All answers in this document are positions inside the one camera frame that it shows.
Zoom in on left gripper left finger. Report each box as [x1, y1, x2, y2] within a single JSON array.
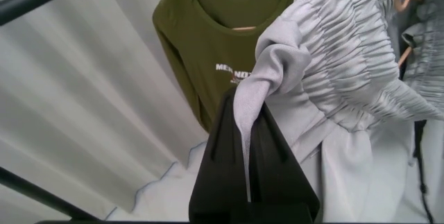
[[188, 85, 251, 222]]

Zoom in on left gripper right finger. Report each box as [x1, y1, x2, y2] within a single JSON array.
[[248, 101, 321, 222]]

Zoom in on pale grey shorts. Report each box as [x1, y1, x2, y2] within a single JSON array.
[[232, 0, 444, 223]]

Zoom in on green printed t-shirt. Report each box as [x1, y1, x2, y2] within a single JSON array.
[[151, 0, 296, 133]]

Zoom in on white curtain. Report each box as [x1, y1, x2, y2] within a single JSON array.
[[0, 0, 216, 218]]

